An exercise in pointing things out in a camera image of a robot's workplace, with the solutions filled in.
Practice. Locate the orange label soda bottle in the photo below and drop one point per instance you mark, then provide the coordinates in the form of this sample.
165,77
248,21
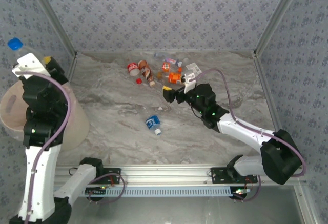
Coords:
175,78

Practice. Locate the small orange label bottle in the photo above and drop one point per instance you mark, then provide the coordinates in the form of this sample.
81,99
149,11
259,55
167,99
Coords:
166,67

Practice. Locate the clear bottle white label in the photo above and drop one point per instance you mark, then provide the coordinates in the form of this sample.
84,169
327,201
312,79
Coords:
194,67

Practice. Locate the blue label bottle white cap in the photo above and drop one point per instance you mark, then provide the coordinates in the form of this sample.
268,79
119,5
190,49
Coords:
152,122

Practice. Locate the red bottle cap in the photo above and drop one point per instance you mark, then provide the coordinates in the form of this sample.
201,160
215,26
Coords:
139,81

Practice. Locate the brown label drink bottle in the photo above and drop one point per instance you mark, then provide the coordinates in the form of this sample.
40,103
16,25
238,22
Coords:
144,70

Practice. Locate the clear bottle purple label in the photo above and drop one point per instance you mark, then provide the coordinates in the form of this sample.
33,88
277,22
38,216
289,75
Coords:
167,59

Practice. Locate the red cola label bottle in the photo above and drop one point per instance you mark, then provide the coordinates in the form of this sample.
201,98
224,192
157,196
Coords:
133,67

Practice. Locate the blue yellow label soda bottle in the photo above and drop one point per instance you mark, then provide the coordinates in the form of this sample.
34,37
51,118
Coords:
15,44

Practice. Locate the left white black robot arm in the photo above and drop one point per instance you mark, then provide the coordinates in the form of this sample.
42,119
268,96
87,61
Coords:
38,178

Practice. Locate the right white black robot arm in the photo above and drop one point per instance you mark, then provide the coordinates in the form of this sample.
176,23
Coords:
243,131

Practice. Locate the round pink plastic bin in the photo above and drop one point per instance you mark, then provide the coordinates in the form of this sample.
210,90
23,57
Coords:
77,124

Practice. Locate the left small black controller board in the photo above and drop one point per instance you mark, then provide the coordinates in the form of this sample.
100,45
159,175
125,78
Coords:
96,195

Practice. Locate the small black controller board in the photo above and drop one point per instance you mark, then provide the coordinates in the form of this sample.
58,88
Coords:
96,195
241,196

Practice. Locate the right small black controller board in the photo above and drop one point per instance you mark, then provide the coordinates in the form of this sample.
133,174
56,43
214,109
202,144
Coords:
241,196

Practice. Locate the grey sheet metal panel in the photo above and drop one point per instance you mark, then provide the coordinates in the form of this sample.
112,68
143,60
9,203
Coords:
164,211

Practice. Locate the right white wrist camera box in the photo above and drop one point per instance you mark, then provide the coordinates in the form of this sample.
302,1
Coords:
189,80

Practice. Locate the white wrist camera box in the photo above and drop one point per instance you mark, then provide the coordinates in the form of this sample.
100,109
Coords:
189,80
29,63

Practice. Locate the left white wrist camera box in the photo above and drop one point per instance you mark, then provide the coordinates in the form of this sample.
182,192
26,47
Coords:
29,63

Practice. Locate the left aluminium frame post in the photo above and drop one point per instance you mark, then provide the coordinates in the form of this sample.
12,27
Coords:
53,16

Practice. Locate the aluminium frame post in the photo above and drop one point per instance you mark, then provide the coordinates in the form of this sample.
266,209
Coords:
277,16
53,16

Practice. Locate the right aluminium table rail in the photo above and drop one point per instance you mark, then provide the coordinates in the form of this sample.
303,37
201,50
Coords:
265,80

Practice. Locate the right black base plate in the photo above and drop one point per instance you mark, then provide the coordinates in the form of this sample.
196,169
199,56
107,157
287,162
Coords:
220,175

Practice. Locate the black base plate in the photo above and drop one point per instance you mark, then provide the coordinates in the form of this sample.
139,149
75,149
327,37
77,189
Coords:
112,174
220,175

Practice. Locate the aluminium mounting rail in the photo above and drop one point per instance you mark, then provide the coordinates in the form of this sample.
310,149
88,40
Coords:
164,175

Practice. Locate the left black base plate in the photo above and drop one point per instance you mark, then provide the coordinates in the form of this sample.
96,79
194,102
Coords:
112,174

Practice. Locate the right aluminium frame post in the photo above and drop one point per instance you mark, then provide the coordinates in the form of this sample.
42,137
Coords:
277,16

